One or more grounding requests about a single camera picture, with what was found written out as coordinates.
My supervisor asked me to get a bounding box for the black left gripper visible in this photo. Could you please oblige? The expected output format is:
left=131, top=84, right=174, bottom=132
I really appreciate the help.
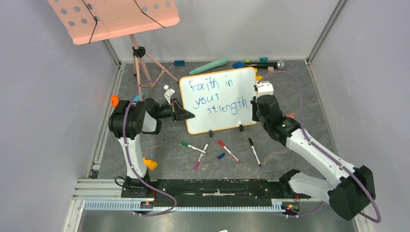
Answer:
left=155, top=98, right=195, bottom=122

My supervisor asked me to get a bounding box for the yellow framed whiteboard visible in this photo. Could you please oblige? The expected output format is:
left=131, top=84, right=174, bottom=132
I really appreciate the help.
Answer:
left=179, top=67, right=256, bottom=135

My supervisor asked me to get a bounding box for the blue marker cap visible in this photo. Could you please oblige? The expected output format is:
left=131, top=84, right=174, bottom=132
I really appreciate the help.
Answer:
left=217, top=153, right=225, bottom=160

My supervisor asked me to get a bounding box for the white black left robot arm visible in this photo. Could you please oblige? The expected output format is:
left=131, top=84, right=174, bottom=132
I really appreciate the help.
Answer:
left=108, top=98, right=195, bottom=197

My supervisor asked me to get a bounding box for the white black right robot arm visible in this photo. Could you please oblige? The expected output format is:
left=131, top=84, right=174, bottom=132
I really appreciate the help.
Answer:
left=251, top=95, right=381, bottom=222

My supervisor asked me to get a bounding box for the green whiteboard marker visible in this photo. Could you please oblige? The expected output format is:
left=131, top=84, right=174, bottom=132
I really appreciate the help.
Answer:
left=181, top=141, right=206, bottom=154

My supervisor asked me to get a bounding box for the black whiteboard marker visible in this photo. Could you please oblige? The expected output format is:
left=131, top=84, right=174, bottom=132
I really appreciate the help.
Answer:
left=248, top=138, right=262, bottom=167

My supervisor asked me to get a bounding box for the red whiteboard marker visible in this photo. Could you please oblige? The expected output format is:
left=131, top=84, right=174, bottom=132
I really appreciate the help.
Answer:
left=218, top=140, right=240, bottom=162

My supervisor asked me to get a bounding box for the pink whiteboard marker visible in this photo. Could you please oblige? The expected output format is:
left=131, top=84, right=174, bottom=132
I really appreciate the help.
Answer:
left=193, top=143, right=209, bottom=170

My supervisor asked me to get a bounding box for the orange half-round block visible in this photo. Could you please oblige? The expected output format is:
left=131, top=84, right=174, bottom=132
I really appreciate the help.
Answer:
left=286, top=113, right=295, bottom=119

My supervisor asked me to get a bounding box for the black silver microphone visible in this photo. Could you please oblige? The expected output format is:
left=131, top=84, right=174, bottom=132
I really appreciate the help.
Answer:
left=244, top=61, right=284, bottom=70

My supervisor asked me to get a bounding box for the blue brick behind board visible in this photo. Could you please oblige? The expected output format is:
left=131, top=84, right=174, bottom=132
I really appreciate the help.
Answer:
left=232, top=62, right=245, bottom=69

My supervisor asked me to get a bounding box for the dark blue brick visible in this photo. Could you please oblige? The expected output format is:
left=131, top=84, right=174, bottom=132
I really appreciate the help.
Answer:
left=174, top=60, right=185, bottom=66

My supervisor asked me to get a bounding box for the yellow wedge block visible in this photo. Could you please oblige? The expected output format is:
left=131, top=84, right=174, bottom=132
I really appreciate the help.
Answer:
left=143, top=158, right=158, bottom=171

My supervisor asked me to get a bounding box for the teal toy tube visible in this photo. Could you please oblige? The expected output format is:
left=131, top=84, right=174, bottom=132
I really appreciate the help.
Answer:
left=189, top=58, right=228, bottom=75

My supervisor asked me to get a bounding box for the orange toy block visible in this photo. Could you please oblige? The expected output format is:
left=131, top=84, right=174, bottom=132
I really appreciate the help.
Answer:
left=110, top=95, right=119, bottom=107

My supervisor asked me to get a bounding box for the pink music stand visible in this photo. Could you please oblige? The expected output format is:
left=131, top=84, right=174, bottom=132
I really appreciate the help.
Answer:
left=49, top=0, right=180, bottom=91

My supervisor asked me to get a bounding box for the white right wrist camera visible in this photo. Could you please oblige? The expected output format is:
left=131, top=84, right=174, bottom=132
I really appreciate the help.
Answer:
left=256, top=81, right=274, bottom=98

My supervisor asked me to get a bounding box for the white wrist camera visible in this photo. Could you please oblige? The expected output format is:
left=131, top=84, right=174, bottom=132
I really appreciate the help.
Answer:
left=256, top=81, right=274, bottom=98
left=163, top=85, right=175, bottom=105

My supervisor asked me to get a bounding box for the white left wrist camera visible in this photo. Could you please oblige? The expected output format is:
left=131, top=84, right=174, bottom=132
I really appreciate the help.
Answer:
left=163, top=85, right=175, bottom=105

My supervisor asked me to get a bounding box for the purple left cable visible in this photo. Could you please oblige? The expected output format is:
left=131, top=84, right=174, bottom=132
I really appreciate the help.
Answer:
left=122, top=81, right=178, bottom=218

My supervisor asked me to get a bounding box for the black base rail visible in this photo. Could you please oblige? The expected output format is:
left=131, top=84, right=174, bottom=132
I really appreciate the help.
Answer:
left=121, top=179, right=309, bottom=207

